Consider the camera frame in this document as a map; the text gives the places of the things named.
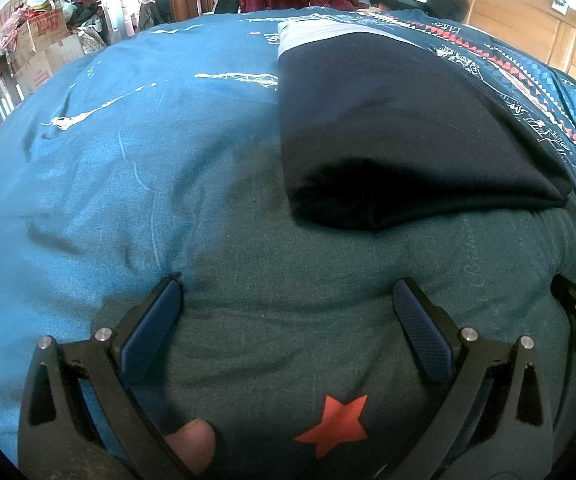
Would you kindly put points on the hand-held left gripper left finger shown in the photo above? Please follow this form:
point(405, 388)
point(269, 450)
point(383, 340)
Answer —
point(153, 335)

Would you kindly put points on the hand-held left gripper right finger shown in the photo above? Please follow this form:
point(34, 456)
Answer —
point(422, 335)

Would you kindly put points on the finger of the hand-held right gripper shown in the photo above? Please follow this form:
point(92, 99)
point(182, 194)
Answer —
point(567, 290)

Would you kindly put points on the dark garment with white lining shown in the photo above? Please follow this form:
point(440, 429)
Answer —
point(392, 135)

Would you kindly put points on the person's left hand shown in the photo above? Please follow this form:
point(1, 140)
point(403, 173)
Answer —
point(191, 442)

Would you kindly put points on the blue printed blanket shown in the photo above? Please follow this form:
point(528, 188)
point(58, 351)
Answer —
point(168, 160)

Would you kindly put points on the large cardboard box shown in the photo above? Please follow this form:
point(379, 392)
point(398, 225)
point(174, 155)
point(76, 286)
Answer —
point(43, 67)

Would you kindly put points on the red printed cardboard box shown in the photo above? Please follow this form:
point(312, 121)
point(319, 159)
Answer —
point(43, 30)

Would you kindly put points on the white wall socket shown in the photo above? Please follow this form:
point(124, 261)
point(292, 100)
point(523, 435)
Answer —
point(560, 1)

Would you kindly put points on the metal door frame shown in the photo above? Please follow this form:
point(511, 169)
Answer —
point(110, 5)

